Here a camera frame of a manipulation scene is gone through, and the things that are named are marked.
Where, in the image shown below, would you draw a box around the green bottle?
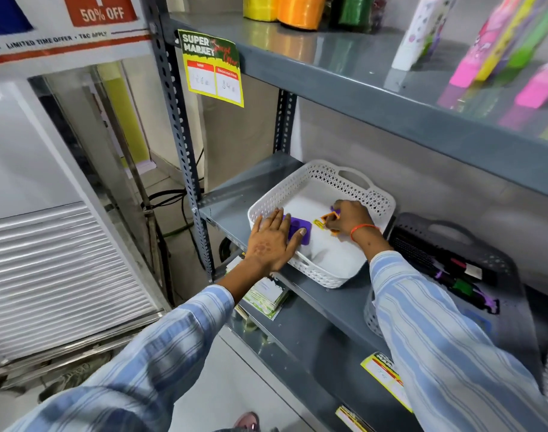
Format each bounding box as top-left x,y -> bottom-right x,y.
507,0 -> 548,71

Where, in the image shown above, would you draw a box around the white lattice plastic basket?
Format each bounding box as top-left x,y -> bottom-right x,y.
247,159 -> 397,290

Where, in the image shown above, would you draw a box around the stack of green white packets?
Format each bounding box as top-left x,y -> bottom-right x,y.
225,254 -> 293,321

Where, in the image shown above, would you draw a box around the white printed bottle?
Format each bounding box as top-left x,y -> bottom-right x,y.
390,0 -> 457,72

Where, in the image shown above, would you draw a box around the grey metal shelf rack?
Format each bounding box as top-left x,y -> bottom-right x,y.
141,0 -> 548,432

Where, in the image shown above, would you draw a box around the black cables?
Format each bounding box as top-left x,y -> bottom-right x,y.
141,148 -> 208,241

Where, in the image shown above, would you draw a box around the white red offer poster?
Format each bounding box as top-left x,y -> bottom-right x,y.
0,0 -> 154,69

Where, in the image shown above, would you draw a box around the green yellow price tag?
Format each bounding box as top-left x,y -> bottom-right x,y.
178,29 -> 245,108

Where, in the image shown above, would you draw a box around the green hair accessory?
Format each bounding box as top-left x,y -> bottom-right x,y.
451,278 -> 475,298

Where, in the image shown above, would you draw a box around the person's left forearm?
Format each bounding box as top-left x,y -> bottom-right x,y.
4,258 -> 275,432

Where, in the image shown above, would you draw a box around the green ribbon roll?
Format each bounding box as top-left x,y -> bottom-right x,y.
339,0 -> 377,28

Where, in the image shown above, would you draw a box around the yellow ribbon roll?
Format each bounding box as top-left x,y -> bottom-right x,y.
242,0 -> 282,22

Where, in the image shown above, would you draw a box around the orange ribbon roll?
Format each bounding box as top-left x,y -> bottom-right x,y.
277,0 -> 329,31

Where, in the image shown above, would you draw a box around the yellow bottle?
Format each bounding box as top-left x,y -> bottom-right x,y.
474,0 -> 541,82

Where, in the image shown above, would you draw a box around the pink printed bottle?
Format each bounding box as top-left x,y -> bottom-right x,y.
449,0 -> 514,89
514,57 -> 548,110

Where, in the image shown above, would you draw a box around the orange plastic item yellow label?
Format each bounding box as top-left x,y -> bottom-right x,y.
313,211 -> 342,237

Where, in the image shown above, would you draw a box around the purple plastic square item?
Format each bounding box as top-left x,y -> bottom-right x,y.
282,214 -> 313,242

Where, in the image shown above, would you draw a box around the white display cooler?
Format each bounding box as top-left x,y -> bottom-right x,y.
0,62 -> 175,394

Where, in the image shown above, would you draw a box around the orange thread bracelet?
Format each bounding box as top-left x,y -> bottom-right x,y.
349,223 -> 381,242

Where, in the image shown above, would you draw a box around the person's right hand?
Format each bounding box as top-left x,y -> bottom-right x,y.
325,200 -> 379,242

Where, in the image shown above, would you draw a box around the grey lattice plastic basket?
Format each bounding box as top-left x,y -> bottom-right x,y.
363,212 -> 547,388

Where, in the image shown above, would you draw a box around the person's left hand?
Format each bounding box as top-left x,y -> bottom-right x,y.
246,208 -> 308,275

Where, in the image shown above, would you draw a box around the person's right forearm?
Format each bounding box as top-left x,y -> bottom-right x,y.
358,229 -> 548,432

